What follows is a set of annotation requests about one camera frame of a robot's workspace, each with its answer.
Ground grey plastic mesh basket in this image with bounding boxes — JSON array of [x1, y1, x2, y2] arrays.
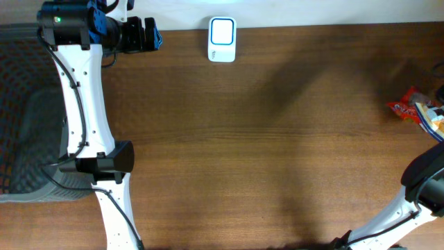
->
[[1, 24, 91, 203]]

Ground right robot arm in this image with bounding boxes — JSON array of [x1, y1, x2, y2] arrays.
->
[[328, 87, 443, 250]]

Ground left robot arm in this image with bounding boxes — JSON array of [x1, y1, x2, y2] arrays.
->
[[37, 0, 162, 249]]

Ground red snack bag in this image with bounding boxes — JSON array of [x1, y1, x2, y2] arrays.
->
[[386, 86, 436, 124]]

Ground yellow wet wipes pack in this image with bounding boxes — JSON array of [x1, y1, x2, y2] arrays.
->
[[415, 103, 443, 142]]

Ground white barcode scanner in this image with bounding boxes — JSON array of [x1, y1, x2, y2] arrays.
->
[[207, 17, 237, 63]]

